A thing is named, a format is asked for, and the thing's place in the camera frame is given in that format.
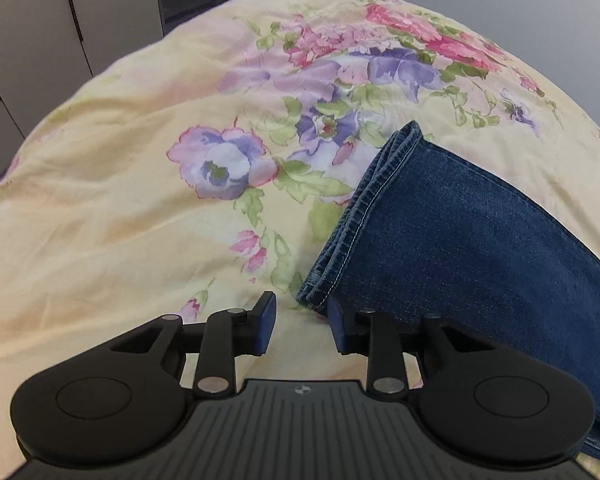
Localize blue denim pants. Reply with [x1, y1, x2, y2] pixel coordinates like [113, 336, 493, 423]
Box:
[296, 120, 600, 472]

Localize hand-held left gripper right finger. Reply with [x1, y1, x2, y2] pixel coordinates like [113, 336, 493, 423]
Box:
[327, 295, 488, 395]

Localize white wardrobe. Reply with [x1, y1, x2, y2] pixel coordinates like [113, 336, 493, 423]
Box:
[0, 0, 170, 192]

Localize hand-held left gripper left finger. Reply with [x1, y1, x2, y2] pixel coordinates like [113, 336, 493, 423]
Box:
[109, 291, 279, 399]

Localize yellow floral bed sheet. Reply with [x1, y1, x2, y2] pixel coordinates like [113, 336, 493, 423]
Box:
[0, 0, 600, 480]

